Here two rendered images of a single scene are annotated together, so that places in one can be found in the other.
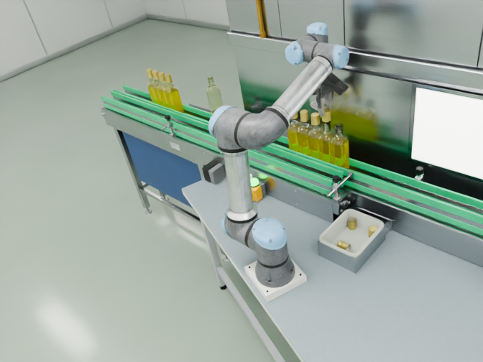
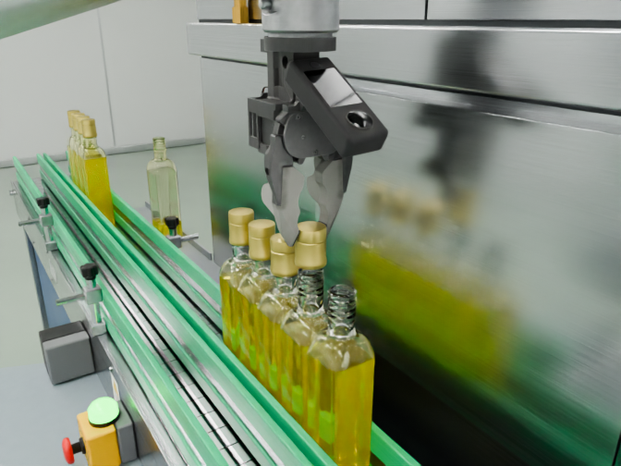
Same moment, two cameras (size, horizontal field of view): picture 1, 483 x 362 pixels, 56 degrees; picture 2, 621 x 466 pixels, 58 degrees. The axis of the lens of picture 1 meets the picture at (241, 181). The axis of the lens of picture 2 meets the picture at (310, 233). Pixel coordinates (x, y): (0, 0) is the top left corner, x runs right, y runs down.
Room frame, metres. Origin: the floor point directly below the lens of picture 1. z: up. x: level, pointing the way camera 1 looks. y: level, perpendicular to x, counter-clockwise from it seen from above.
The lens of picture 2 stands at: (1.05, -0.46, 1.40)
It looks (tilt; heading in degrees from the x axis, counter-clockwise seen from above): 21 degrees down; 7
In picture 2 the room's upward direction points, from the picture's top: straight up
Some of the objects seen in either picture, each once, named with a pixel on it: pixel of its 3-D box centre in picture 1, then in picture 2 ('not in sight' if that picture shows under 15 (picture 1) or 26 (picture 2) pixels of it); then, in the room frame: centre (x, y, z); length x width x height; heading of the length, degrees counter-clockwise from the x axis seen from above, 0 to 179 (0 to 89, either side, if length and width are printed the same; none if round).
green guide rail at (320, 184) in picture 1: (192, 135); (69, 251); (2.11, 0.21, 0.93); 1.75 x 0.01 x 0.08; 40
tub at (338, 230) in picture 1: (351, 238); not in sight; (1.27, -0.38, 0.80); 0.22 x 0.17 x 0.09; 130
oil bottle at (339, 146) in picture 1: (340, 156); (339, 412); (1.57, -0.43, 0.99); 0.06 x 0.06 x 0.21; 41
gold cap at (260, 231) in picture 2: (304, 115); (261, 239); (1.70, -0.32, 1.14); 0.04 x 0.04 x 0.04
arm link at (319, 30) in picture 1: (317, 39); not in sight; (1.62, -0.38, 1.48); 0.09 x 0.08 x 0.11; 129
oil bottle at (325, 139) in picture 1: (328, 153); (310, 386); (1.61, -0.39, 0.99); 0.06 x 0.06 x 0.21; 40
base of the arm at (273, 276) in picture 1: (274, 263); not in sight; (1.19, -0.06, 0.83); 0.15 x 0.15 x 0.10
